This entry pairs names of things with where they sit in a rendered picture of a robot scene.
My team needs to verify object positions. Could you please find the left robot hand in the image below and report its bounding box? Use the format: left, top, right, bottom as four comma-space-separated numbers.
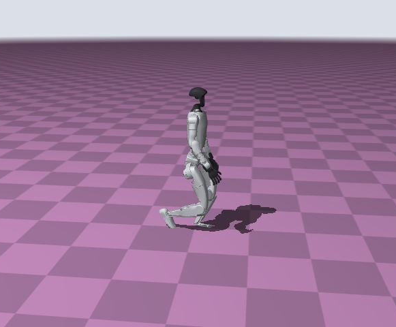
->
209, 153, 219, 171

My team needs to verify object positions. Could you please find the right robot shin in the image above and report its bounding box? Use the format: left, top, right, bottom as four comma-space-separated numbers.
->
167, 204, 205, 217

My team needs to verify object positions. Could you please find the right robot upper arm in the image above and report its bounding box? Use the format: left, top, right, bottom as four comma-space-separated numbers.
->
187, 114, 199, 149

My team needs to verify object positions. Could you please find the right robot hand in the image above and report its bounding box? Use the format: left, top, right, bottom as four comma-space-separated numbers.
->
202, 166, 222, 185

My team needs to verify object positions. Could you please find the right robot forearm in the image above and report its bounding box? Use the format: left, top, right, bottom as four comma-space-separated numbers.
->
192, 141, 211, 170

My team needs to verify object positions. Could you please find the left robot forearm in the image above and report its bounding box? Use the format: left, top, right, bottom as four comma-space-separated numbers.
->
202, 137, 211, 158

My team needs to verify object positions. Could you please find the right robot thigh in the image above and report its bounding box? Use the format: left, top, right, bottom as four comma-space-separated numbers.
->
183, 163, 209, 215

